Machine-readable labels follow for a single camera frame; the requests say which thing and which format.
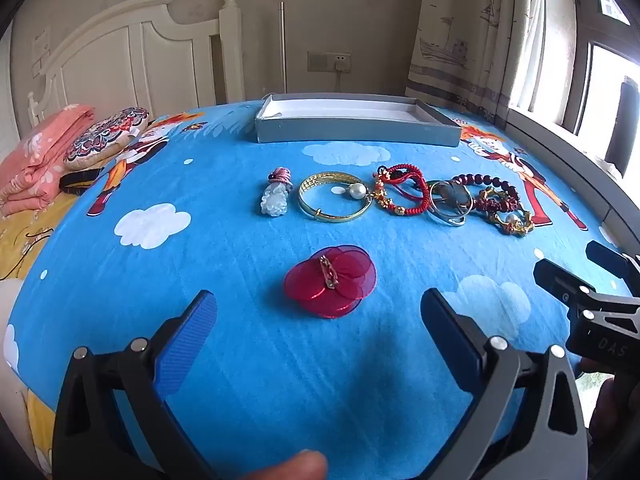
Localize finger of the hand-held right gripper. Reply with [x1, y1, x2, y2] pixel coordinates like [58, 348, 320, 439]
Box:
[585, 240, 640, 283]
[533, 259, 601, 311]

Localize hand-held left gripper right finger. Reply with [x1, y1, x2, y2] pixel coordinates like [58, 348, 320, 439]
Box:
[421, 287, 588, 480]

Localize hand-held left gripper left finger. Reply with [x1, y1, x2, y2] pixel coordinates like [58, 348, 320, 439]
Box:
[52, 290, 218, 480]

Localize dark red bead bracelet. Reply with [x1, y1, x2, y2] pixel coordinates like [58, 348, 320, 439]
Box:
[450, 172, 521, 213]

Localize silver bangle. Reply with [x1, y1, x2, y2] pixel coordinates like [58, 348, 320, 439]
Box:
[426, 180, 475, 227]

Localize green pendant black cord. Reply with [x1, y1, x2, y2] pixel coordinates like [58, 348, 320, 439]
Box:
[434, 183, 473, 211]

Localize red flower brooch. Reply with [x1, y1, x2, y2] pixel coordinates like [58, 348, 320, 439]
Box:
[284, 245, 377, 319]

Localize red braided bracelet gold beads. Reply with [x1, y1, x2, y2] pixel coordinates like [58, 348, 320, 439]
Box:
[372, 163, 431, 218]

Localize pale jade pendant pink cord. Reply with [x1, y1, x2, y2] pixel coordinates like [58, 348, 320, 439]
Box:
[258, 167, 293, 219]

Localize grey jewelry box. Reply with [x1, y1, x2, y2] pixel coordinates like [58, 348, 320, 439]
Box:
[255, 93, 463, 148]

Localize person's right hand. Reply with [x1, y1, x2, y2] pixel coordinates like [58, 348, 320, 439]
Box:
[575, 357, 640, 456]

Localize person's left hand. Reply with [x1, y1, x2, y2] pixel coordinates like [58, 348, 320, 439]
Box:
[252, 450, 329, 480]

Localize blue cartoon printed bedsheet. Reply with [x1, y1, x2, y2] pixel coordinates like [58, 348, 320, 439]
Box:
[10, 92, 633, 480]

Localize dark window ledge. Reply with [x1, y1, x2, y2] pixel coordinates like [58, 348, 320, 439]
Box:
[505, 105, 640, 261]

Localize window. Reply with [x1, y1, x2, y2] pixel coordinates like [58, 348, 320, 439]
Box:
[565, 0, 640, 126]

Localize yellow sheet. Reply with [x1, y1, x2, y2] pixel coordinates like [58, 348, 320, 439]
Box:
[0, 187, 83, 478]

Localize patterned round pillow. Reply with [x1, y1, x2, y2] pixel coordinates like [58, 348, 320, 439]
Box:
[64, 106, 151, 171]

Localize pink folded quilt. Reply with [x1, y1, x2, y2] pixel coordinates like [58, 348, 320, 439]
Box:
[0, 105, 96, 218]

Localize printed beige curtain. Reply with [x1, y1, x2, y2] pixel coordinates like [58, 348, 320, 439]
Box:
[405, 0, 576, 126]

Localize white wooden headboard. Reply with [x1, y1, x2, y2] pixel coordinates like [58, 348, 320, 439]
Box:
[27, 0, 246, 128]

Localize white pole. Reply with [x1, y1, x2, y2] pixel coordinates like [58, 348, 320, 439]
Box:
[278, 2, 289, 95]

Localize black post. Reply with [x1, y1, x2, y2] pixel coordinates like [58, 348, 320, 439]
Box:
[602, 76, 640, 178]

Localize wall socket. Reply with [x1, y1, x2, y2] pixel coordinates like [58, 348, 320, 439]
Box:
[306, 51, 352, 73]

